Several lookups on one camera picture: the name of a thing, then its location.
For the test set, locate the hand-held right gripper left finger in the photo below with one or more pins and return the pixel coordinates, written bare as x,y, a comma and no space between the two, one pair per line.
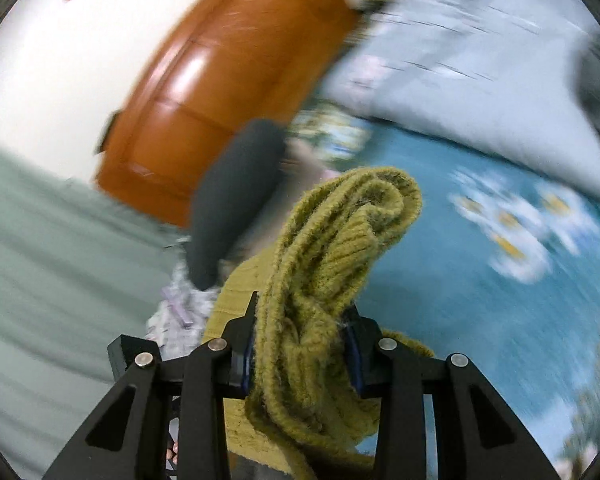
237,350

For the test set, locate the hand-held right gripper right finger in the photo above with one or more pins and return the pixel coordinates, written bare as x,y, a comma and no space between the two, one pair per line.
367,350

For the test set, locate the green knitted sweater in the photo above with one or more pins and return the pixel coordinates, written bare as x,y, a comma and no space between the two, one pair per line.
330,250

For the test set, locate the person's left forearm dark sleeve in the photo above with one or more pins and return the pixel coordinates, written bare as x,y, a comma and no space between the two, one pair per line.
235,200

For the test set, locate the lilac patterned clothing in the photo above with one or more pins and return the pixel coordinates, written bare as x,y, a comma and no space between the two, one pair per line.
180,310

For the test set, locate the wooden headboard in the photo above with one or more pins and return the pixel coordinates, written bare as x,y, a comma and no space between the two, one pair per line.
220,85

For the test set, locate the blue floral quilt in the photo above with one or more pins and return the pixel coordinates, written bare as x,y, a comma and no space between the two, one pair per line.
455,60

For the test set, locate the grey cloth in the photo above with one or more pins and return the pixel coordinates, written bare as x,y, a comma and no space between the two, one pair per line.
597,85

